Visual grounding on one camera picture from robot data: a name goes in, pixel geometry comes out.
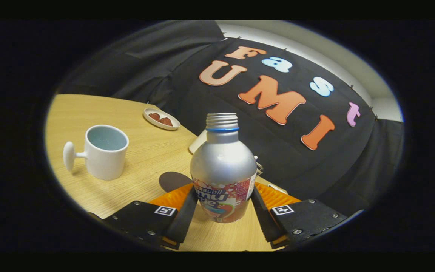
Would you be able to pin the white toaster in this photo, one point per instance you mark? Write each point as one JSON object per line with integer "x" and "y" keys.
{"x": 198, "y": 143}

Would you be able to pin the white oval plate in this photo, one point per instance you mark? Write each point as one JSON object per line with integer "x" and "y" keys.
{"x": 162, "y": 126}

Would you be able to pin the brown meat piece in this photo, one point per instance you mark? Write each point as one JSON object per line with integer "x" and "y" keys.
{"x": 166, "y": 121}
{"x": 154, "y": 116}

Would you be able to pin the wooden table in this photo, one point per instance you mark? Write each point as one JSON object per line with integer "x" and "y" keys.
{"x": 145, "y": 155}

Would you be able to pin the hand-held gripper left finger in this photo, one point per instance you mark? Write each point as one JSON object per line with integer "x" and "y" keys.
{"x": 185, "y": 219}

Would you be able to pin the silver juice bottle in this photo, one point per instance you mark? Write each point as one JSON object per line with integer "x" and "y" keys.
{"x": 223, "y": 162}

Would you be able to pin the dark round coaster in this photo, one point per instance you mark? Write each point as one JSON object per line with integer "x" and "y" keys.
{"x": 172, "y": 180}

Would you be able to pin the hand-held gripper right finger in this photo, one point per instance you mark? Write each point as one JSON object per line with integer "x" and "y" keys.
{"x": 263, "y": 219}

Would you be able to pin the white cup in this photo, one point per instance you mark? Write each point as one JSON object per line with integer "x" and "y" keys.
{"x": 104, "y": 162}

